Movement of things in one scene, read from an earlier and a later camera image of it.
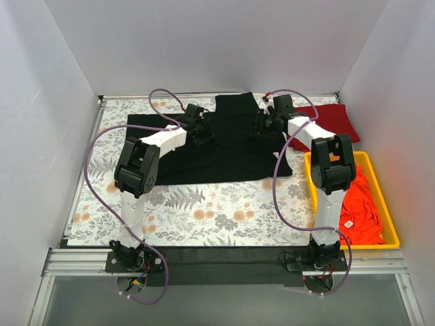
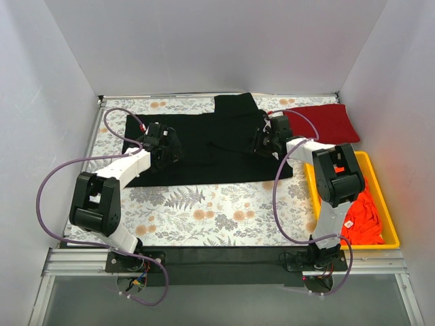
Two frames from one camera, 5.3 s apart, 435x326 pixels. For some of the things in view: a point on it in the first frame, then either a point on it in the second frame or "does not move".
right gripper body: [264, 119] -> [262, 142]
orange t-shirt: [359, 216] does not move
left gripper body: [204, 128] -> [168, 149]
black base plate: [223, 265] does not move
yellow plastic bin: [361, 157] does not move
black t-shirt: [238, 149] does not move
